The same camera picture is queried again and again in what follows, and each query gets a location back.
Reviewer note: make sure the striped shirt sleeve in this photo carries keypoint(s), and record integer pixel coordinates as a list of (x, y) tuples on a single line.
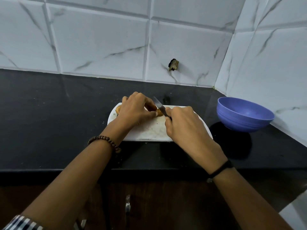
[(22, 223)]

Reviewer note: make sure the brown vegetable piece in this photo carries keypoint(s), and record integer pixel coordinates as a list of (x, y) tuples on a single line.
[(159, 113)]

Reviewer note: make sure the person's left forearm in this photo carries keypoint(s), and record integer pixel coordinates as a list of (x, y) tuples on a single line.
[(72, 174)]

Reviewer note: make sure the person's right thumb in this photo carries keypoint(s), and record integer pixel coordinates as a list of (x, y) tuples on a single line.
[(168, 128)]

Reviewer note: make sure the white cutting board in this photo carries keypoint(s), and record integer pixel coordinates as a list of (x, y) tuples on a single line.
[(151, 129)]

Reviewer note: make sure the broken pipe stub in wall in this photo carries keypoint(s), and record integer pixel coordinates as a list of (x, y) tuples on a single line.
[(174, 65)]

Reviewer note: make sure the blue plastic bowl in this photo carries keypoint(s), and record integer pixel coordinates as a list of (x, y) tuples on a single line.
[(242, 117)]

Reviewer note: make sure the steel kitchen knife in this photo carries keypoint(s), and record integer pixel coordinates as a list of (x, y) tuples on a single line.
[(160, 106)]

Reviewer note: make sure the person's left hand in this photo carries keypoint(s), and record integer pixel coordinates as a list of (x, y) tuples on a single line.
[(130, 112)]

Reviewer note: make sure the person's right hand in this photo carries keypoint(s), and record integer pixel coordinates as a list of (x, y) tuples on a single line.
[(191, 136)]

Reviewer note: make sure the person's right forearm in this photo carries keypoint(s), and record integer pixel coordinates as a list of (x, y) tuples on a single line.
[(244, 201)]

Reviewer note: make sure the person's left thumb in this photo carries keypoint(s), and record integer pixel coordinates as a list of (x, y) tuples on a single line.
[(150, 114)]

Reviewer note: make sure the dark wooden cabinet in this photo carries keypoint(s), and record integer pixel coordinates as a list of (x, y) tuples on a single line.
[(163, 203)]

